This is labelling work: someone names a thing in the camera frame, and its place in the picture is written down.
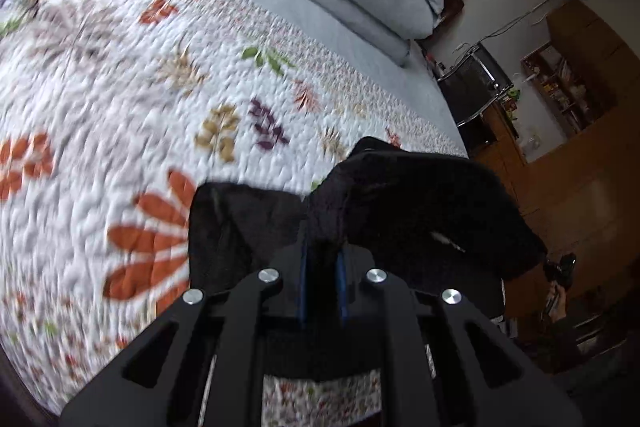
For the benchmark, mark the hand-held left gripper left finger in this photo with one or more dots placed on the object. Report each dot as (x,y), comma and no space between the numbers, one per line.
(303,287)

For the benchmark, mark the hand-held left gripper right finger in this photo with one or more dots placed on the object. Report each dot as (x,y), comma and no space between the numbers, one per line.
(342,287)

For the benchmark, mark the black pants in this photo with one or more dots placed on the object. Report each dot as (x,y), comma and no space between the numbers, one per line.
(425,207)

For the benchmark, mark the person's right forearm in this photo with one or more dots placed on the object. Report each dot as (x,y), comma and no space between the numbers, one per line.
(562,342)

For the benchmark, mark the person's right hand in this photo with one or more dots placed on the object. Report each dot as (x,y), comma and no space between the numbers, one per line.
(556,302)

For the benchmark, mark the wooden desk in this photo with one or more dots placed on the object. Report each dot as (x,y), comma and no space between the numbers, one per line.
(550,197)

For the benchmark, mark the green toy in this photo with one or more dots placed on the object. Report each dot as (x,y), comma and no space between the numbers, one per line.
(513,96)

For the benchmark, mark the black office chair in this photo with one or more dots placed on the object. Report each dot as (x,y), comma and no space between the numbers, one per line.
(470,87)

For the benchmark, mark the grey pillow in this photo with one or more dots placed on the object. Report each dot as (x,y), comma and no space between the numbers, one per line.
(360,27)

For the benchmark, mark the floral quilt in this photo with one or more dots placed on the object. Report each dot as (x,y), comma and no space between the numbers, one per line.
(125,82)

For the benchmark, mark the wooden wall shelf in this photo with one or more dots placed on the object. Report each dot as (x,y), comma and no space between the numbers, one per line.
(560,82)

